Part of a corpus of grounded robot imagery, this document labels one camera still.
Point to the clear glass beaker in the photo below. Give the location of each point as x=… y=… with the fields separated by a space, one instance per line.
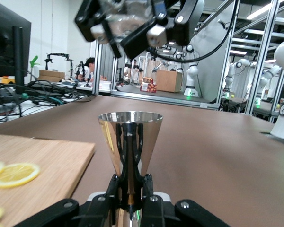
x=125 y=21

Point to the seated dark haired person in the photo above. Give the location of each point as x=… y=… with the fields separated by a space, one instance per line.
x=87 y=69

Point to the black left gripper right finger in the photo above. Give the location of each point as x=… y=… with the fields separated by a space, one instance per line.
x=161 y=210

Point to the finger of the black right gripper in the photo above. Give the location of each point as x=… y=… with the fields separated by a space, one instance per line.
x=87 y=26
x=180 y=28

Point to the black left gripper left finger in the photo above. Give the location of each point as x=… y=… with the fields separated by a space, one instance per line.
x=97 y=210

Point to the steel double jigger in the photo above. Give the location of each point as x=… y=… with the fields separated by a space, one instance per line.
x=153 y=128

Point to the brown table mat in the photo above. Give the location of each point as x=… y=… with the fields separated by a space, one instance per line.
x=203 y=153

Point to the aluminium cage frame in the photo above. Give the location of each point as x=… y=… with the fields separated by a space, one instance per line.
x=259 y=54

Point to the large cardboard box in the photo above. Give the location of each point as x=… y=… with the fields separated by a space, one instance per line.
x=169 y=81

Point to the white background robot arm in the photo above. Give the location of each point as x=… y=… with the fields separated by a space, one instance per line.
x=236 y=71
x=191 y=78

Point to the black monitor stand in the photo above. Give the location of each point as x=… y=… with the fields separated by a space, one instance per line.
x=18 y=59

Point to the wooden cutting board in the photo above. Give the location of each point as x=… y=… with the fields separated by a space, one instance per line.
x=49 y=165

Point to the red snack box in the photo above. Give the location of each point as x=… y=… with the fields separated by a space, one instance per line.
x=148 y=86

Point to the black computer monitor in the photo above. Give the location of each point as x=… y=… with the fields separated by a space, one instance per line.
x=4 y=35

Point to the flat cardboard box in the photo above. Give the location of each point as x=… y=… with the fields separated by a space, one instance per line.
x=52 y=75

